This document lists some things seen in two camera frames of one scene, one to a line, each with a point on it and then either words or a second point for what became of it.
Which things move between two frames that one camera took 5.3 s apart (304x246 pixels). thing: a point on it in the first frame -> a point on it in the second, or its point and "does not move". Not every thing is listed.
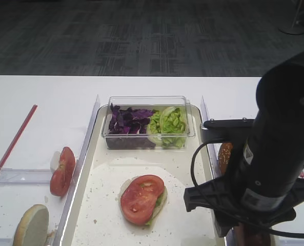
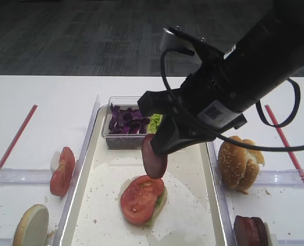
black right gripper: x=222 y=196 -> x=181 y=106
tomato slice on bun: x=138 y=198 does not move
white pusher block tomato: x=55 y=160 does not move
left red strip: x=1 y=166 does not move
